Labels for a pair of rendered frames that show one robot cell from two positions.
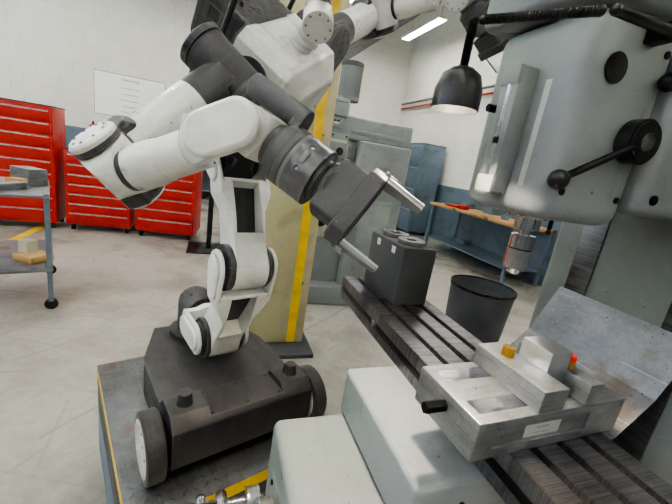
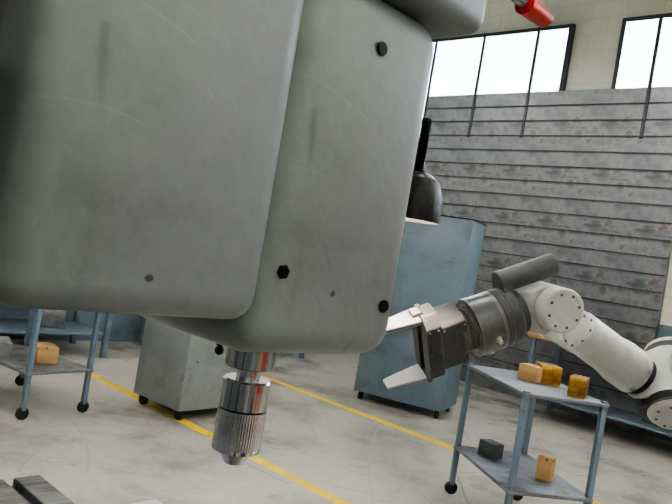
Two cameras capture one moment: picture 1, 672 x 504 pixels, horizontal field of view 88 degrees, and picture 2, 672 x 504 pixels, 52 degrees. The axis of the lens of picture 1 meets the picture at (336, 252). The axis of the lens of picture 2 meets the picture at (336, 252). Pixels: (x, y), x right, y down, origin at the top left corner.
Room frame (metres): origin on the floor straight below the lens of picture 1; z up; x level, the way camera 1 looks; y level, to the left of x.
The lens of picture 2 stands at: (1.33, -0.60, 1.40)
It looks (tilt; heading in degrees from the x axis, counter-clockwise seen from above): 0 degrees down; 154
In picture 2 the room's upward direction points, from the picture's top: 10 degrees clockwise
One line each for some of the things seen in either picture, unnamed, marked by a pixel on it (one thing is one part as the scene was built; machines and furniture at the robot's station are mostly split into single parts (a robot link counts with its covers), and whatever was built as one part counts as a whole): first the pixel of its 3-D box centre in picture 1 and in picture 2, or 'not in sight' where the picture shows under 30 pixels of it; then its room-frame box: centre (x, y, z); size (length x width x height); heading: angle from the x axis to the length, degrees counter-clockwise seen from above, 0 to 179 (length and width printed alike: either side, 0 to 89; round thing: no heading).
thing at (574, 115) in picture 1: (557, 129); (278, 169); (0.70, -0.37, 1.47); 0.21 x 0.19 x 0.32; 20
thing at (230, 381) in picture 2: (523, 236); (246, 383); (0.70, -0.36, 1.26); 0.05 x 0.05 x 0.01
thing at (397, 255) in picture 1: (397, 264); not in sight; (1.15, -0.21, 1.05); 0.22 x 0.12 x 0.20; 23
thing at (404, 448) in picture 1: (467, 427); not in sight; (0.70, -0.36, 0.81); 0.50 x 0.35 x 0.12; 110
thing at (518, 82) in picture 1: (505, 132); not in sight; (0.66, -0.26, 1.45); 0.04 x 0.04 x 0.21; 20
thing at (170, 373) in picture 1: (215, 353); not in sight; (1.16, 0.39, 0.59); 0.64 x 0.52 x 0.33; 40
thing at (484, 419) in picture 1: (521, 389); not in sight; (0.58, -0.38, 1.00); 0.35 x 0.15 x 0.11; 113
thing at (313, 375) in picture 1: (306, 392); not in sight; (1.15, 0.03, 0.50); 0.20 x 0.05 x 0.20; 40
